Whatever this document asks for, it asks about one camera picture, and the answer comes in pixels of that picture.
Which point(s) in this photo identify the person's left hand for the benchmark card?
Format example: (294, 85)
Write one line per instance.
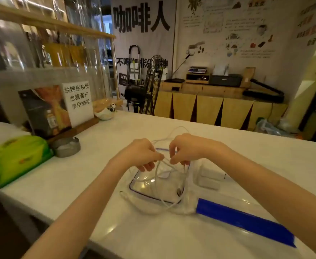
(136, 155)

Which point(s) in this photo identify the person's right hand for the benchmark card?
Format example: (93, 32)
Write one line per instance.
(195, 146)

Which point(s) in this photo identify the clear lid with blue seal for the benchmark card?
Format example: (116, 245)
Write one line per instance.
(144, 186)

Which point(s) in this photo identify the clear box with blue clips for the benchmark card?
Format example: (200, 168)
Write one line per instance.
(241, 221)

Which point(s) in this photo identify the person's right forearm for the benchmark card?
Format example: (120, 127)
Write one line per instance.
(282, 199)

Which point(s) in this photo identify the person's left forearm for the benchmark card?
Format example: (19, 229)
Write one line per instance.
(66, 226)

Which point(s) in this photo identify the small wooden shelf box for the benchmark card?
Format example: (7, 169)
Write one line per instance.
(198, 82)

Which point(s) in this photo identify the brown cardboard box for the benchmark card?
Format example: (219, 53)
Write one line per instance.
(247, 76)

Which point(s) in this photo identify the large white charger block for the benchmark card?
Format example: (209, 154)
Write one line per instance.
(210, 172)

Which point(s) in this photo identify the wooden counter cabinet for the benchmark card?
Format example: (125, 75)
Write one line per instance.
(209, 107)

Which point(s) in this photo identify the white ceramic dish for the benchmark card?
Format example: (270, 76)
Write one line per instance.
(104, 115)

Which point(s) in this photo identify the small panda figurine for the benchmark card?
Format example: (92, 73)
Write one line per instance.
(112, 107)

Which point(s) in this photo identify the wooden sign base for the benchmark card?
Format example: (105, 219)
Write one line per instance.
(85, 126)

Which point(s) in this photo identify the black floor fan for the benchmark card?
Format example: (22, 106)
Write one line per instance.
(133, 94)

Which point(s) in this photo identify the desk lamp black base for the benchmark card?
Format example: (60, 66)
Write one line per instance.
(174, 80)

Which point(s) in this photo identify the grey metal ashtray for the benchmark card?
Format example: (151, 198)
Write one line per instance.
(66, 149)

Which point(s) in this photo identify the black printer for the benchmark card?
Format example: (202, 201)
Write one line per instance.
(225, 81)

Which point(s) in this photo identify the clear plastic bag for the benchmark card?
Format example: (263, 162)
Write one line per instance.
(267, 127)

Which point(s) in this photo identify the digital weighing scale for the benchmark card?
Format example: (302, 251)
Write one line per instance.
(197, 70)

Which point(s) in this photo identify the white paper sign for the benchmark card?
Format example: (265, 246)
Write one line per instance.
(78, 103)

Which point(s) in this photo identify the white bottle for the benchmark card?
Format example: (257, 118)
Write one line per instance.
(164, 75)

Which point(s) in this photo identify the folding metal hand truck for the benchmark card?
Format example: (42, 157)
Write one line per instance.
(134, 75)

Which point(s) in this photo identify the white paper stand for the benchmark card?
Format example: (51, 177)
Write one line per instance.
(220, 70)

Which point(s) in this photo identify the black bag sealer machine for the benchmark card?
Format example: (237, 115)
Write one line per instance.
(263, 95)

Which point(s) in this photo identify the orange drink poster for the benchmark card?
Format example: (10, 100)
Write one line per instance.
(47, 110)

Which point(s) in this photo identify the grey banner black lettering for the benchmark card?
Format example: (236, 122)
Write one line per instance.
(141, 40)

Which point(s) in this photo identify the green tissue packet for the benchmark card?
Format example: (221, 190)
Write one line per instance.
(17, 156)

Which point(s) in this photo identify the illustrated coffee wall poster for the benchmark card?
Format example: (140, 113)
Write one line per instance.
(228, 51)

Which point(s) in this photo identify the glass display case wooden frame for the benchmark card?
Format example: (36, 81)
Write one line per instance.
(12, 78)

